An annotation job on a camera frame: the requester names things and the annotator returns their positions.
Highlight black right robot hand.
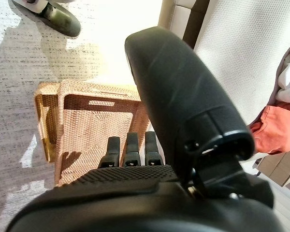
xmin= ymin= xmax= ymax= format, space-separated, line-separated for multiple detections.
xmin=7 ymin=26 xmax=290 ymax=232

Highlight beige covered bed mattress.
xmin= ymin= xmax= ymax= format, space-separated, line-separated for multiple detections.
xmin=193 ymin=0 xmax=290 ymax=126

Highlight grey striped rug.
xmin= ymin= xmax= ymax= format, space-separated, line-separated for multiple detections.
xmin=0 ymin=0 xmax=162 ymax=218

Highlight woven wicker laundry basket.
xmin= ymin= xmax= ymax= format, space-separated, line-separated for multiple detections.
xmin=34 ymin=79 xmax=152 ymax=187

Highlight orange garment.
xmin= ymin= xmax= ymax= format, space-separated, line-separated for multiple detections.
xmin=248 ymin=105 xmax=290 ymax=155

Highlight beige padded bed frame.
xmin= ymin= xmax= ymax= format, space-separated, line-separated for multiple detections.
xmin=158 ymin=0 xmax=290 ymax=187

